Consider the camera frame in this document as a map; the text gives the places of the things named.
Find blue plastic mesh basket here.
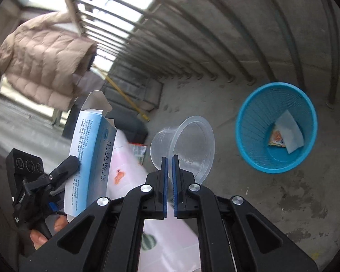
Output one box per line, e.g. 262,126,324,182
235,82,318,174

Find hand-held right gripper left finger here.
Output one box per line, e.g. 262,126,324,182
18,156,168,272

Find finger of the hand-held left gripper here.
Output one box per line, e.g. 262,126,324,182
45,156,80,182

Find red and green snack packet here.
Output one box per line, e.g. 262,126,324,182
130,143,147,165

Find grey concrete block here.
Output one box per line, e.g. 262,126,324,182
103,75,163,111

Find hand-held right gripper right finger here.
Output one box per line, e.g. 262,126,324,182
172,154,319,272

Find orange printed wrapper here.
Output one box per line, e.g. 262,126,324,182
268,129,287,148

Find white paper sheet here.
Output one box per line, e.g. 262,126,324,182
274,110,304,154

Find black bag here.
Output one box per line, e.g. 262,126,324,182
62,109,148,146

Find person's left hand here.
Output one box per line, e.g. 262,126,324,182
30,215,69,250

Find blue and white carton box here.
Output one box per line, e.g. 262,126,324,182
64,90,117,223

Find beige down jacket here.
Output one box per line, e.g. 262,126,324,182
0,11,98,111

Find metal balcony railing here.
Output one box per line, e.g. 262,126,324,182
57,0,340,105

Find yellow-handled broom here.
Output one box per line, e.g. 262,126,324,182
95,66,150,121

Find pink printed table cover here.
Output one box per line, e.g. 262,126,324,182
105,129,202,272

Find wooden pole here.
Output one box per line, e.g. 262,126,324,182
57,0,83,36

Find clear plastic cup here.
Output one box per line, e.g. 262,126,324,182
150,116,215,185

